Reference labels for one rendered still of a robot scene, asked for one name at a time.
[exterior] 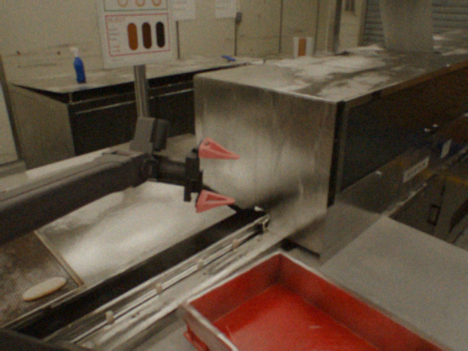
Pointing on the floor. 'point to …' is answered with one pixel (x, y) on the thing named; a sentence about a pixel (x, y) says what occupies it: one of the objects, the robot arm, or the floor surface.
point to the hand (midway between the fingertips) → (232, 179)
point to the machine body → (438, 202)
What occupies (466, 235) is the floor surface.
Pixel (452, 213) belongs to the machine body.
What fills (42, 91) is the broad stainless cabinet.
